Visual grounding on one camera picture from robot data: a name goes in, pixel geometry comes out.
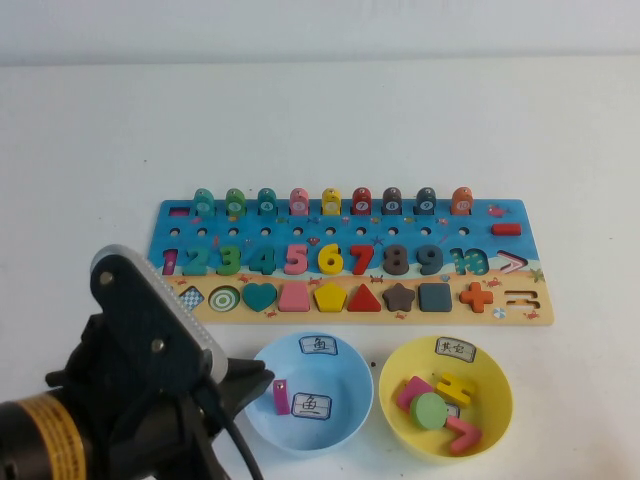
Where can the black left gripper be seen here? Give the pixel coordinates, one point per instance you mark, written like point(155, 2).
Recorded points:
point(160, 440)

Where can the green wooden circle piece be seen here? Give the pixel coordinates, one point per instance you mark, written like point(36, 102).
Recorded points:
point(429, 411)

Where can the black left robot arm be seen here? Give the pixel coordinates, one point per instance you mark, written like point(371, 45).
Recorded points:
point(35, 440)

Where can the magenta block in blue bowl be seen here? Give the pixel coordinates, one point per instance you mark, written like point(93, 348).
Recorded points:
point(281, 400)

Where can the paper label inside blue bowl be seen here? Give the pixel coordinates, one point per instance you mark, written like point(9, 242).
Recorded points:
point(312, 406)

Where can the teal wooden heart piece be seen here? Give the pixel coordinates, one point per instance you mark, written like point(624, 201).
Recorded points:
point(260, 296)

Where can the pink wooden trapezoid piece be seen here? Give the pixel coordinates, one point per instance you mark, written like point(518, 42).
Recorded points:
point(295, 299)

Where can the blue plastic bowl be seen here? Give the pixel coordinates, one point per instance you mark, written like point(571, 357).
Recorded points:
point(320, 435)

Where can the yellow wooden pentagon piece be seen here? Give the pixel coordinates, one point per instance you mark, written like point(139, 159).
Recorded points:
point(331, 299)

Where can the red wooden triangle piece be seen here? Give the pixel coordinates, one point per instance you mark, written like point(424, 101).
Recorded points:
point(364, 301)

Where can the pink wooden rectangle piece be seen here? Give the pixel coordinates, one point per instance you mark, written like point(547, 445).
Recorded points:
point(407, 390)

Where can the brown wooden star piece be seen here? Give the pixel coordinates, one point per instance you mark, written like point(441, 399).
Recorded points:
point(399, 298)

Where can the wooden sea print puzzle board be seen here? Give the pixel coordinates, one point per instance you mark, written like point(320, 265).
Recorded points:
point(345, 232)

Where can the slate wooden square piece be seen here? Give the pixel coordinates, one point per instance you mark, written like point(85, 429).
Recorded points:
point(435, 297)

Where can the yellow wooden equals piece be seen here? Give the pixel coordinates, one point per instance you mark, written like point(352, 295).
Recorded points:
point(455, 389)

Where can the paper label inside yellow bowl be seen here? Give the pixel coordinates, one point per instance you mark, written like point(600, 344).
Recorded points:
point(454, 411)

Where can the pink wooden greater-than piece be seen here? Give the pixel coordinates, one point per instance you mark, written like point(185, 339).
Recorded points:
point(467, 437)

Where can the orange wooden plus piece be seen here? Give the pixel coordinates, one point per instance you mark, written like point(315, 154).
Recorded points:
point(476, 297)

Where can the yellow plastic bowl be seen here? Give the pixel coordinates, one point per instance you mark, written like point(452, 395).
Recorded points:
point(492, 395)

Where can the red wooden minus piece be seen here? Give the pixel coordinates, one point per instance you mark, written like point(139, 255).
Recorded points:
point(506, 229)

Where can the paper label on blue rim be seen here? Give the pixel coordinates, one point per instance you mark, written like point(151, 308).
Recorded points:
point(318, 345)

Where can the teal wooden number four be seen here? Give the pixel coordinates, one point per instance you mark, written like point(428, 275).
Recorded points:
point(267, 262)

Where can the green wooden number three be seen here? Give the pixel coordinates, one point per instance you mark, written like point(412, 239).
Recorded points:
point(231, 260)

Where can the teal wooden number two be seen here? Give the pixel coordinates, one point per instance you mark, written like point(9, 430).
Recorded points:
point(196, 271)

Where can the yellow wooden number six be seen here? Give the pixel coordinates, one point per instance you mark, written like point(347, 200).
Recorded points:
point(322, 262)

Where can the pink wooden number five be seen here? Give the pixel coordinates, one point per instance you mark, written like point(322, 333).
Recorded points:
point(296, 248)

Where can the red wooden number seven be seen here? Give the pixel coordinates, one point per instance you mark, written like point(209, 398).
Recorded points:
point(362, 250)

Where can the green fish peg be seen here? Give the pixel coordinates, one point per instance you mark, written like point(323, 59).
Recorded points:
point(235, 200)

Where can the teal fish peg number four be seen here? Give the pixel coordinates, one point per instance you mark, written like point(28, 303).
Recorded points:
point(267, 200)

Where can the teal fish peg number two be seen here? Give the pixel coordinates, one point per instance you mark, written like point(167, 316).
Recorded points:
point(203, 200)

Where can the pink fish peg number five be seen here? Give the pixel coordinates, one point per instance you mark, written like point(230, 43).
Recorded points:
point(299, 200)

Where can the brown wooden number eight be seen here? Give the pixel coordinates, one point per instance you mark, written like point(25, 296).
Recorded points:
point(396, 260)

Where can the yellow fish peg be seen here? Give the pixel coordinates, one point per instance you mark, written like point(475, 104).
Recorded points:
point(331, 199)

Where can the paper label on yellow rim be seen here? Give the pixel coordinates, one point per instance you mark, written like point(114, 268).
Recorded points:
point(455, 349)

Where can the red fish peg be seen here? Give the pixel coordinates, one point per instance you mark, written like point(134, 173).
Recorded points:
point(362, 199)

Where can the slate wooden number nine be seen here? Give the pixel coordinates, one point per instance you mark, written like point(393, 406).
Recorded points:
point(436, 260)

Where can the brown fish peg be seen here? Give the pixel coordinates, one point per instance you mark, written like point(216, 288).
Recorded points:
point(392, 199)

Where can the slate fish peg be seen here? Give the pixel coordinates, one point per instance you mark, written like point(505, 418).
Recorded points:
point(425, 199)

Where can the orange fish peg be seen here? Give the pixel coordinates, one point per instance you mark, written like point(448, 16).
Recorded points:
point(462, 199)

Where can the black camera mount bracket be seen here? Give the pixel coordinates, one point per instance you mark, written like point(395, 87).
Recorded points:
point(85, 360)

